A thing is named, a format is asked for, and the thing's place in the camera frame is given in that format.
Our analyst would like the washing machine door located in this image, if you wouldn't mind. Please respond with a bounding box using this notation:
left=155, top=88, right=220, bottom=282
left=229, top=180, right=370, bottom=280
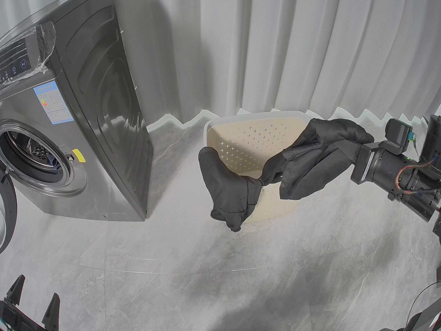
left=0, top=166, right=18, bottom=255

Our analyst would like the white curtain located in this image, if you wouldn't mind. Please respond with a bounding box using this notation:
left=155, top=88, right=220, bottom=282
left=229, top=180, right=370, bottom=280
left=0, top=0, right=441, bottom=131

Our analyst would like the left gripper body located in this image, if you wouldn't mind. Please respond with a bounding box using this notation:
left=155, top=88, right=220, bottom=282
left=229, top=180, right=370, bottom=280
left=0, top=298, right=46, bottom=331

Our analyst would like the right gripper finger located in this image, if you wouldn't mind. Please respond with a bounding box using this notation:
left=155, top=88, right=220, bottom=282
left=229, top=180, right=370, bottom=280
left=331, top=142, right=363, bottom=167

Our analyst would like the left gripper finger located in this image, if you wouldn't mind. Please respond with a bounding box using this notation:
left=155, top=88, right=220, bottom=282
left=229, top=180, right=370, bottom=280
left=5, top=274, right=26, bottom=305
left=41, top=293, right=61, bottom=331

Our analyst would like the grey washing machine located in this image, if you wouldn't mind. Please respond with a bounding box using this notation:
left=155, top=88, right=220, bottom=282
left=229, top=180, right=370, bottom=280
left=0, top=0, right=154, bottom=223

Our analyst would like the black garment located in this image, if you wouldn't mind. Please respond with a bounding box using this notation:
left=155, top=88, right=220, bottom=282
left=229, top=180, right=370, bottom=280
left=198, top=117, right=375, bottom=233

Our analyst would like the cream laundry basket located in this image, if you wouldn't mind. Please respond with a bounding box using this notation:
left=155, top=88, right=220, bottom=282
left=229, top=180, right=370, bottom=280
left=203, top=110, right=311, bottom=232

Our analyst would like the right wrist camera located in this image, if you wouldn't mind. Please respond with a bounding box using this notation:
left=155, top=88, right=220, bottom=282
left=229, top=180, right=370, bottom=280
left=379, top=117, right=414, bottom=155

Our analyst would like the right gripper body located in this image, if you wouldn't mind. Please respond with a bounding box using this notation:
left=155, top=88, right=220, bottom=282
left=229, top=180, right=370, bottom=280
left=350, top=142, right=418, bottom=194

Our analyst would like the black cable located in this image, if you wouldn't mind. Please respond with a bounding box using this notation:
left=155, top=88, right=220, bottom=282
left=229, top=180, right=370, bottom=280
left=407, top=281, right=441, bottom=327

